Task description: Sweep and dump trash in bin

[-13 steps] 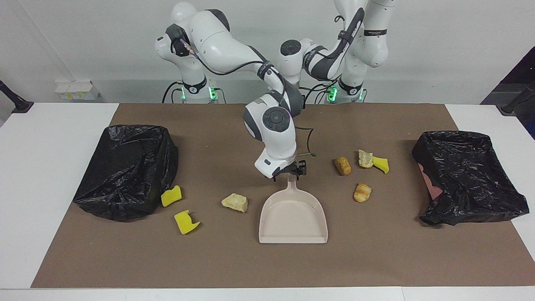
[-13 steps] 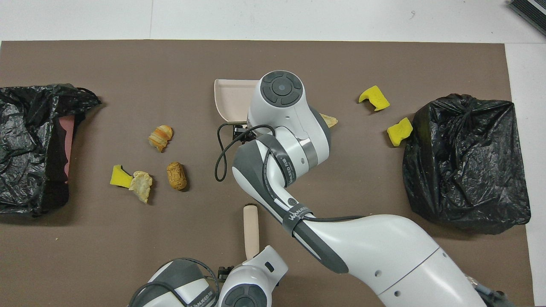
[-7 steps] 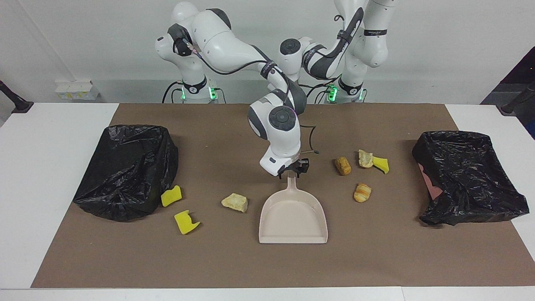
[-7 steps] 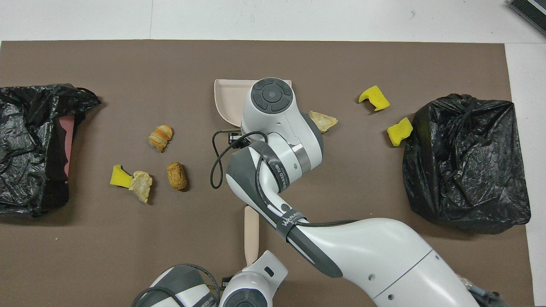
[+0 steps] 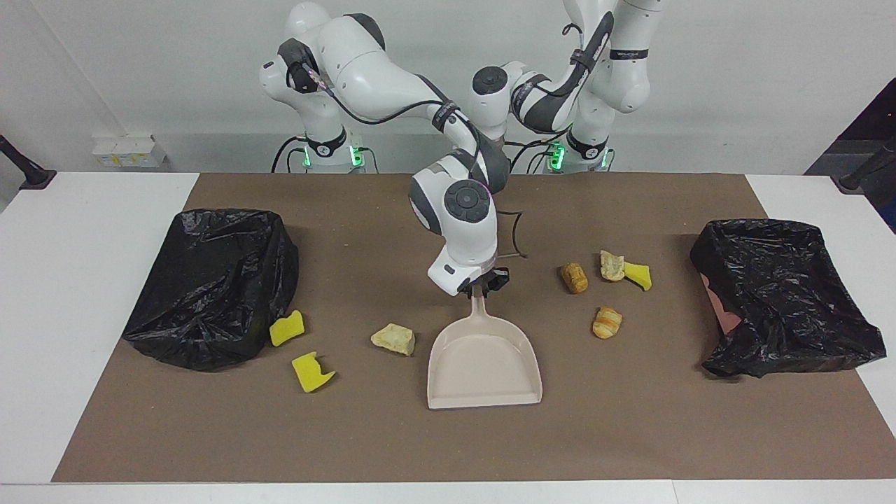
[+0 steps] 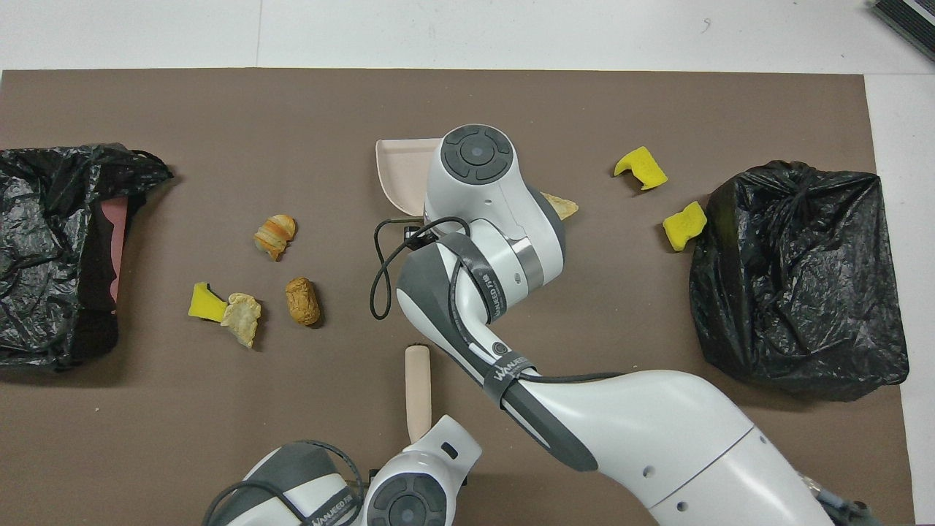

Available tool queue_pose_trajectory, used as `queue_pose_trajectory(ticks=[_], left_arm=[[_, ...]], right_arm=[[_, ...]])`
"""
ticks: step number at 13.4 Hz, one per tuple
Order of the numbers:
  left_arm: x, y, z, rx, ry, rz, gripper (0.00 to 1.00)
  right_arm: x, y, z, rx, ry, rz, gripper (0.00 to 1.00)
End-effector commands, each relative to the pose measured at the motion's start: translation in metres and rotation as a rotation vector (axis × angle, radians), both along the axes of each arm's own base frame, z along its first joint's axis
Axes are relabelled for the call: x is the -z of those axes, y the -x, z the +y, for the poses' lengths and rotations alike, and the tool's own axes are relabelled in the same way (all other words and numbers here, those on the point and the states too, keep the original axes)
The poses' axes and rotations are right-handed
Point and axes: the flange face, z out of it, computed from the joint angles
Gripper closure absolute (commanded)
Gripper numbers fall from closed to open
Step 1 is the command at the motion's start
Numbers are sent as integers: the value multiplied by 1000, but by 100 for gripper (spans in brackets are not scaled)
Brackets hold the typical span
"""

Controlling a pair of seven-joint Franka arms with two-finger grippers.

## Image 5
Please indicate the pink bin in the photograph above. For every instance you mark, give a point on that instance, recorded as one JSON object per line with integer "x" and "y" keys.
{"x": 721, "y": 308}

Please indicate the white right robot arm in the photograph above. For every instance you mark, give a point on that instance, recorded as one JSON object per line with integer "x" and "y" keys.
{"x": 378, "y": 77}

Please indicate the small yellow sponge piece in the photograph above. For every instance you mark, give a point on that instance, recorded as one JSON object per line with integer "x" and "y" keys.
{"x": 639, "y": 276}

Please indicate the blocky yellow sponge piece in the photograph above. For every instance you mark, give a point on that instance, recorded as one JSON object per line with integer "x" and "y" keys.
{"x": 285, "y": 329}

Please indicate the black background panel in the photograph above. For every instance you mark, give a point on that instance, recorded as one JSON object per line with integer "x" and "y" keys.
{"x": 878, "y": 133}

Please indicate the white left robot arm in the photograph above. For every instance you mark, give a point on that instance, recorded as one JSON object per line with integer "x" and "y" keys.
{"x": 616, "y": 70}

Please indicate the beige plastic dustpan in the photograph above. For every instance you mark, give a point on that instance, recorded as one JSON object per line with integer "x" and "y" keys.
{"x": 483, "y": 364}

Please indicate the white wall socket box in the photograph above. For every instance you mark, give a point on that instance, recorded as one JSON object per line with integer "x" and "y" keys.
{"x": 129, "y": 150}

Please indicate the black plastic trash bag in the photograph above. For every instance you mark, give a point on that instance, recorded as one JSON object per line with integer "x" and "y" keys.
{"x": 784, "y": 294}
{"x": 210, "y": 294}

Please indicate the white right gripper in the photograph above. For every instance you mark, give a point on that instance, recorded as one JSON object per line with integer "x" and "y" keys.
{"x": 455, "y": 269}

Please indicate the black stand leg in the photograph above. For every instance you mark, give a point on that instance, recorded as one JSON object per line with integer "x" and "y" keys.
{"x": 864, "y": 171}
{"x": 28, "y": 171}

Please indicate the brown cork-like bread piece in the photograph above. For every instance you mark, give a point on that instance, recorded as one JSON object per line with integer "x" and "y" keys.
{"x": 575, "y": 278}

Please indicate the hooked yellow sponge piece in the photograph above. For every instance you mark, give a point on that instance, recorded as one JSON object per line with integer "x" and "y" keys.
{"x": 308, "y": 373}

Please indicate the orange striped bread piece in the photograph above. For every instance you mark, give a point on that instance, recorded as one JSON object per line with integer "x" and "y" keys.
{"x": 606, "y": 323}

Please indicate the brown paper table mat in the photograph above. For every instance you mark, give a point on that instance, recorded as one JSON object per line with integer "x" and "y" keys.
{"x": 350, "y": 434}

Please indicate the pale cream scrap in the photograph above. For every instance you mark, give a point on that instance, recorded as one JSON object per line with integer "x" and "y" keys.
{"x": 612, "y": 266}

